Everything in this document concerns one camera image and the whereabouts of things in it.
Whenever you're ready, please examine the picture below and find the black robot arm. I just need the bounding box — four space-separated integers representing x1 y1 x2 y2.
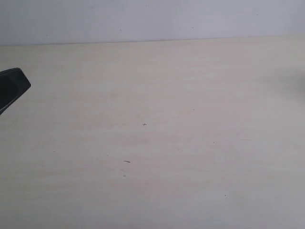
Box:
0 68 31 114

